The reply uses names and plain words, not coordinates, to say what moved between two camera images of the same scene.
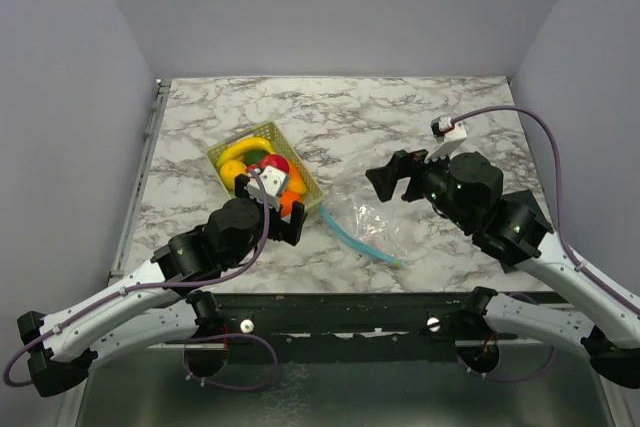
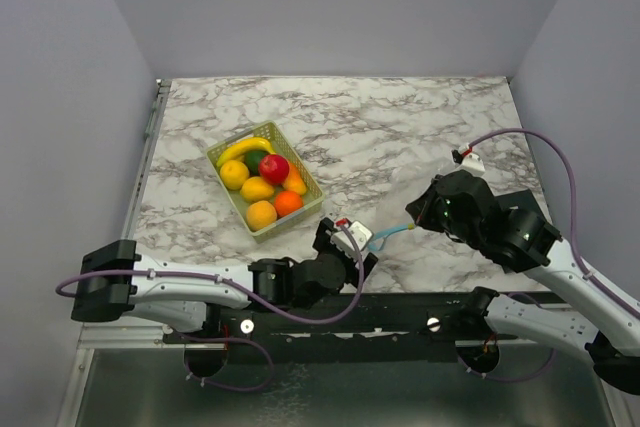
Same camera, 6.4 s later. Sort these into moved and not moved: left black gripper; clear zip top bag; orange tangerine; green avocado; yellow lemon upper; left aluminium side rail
Moved: left black gripper; clear zip top bag
Not moved: green avocado; left aluminium side rail; yellow lemon upper; orange tangerine
